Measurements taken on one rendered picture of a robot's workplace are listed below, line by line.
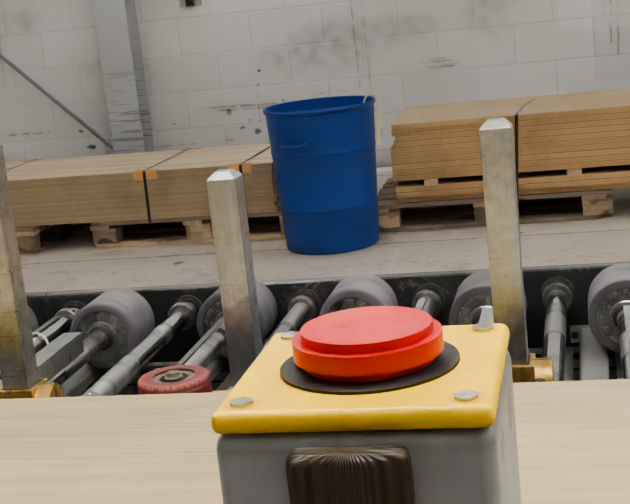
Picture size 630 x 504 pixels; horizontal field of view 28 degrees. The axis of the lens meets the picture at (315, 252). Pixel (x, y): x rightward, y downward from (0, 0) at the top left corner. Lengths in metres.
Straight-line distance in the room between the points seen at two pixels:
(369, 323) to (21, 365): 1.30
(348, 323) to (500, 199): 1.09
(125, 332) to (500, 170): 0.79
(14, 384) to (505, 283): 0.63
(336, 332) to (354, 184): 5.62
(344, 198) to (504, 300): 4.51
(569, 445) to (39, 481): 0.47
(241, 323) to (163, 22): 6.42
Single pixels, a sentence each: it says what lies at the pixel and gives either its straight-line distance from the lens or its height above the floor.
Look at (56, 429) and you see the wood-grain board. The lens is 1.31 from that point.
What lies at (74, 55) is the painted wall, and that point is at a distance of 8.08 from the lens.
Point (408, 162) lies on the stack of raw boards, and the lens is 6.28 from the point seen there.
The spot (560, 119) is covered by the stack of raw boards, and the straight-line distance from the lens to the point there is 6.21.
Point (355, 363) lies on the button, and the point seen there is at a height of 1.23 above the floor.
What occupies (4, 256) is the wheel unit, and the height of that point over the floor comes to 1.02.
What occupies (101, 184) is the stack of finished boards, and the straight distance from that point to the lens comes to 6.72.
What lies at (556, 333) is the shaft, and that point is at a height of 0.82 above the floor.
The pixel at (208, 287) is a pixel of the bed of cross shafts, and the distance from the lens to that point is 2.07.
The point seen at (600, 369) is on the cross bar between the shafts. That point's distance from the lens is 1.80.
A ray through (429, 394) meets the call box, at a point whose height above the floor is 1.22.
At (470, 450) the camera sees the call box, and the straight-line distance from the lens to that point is 0.30.
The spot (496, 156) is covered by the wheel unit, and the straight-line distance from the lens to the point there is 1.41.
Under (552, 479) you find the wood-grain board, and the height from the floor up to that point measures 0.90.
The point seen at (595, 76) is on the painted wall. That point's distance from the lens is 7.49.
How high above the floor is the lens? 1.32
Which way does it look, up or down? 13 degrees down
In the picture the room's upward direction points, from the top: 6 degrees counter-clockwise
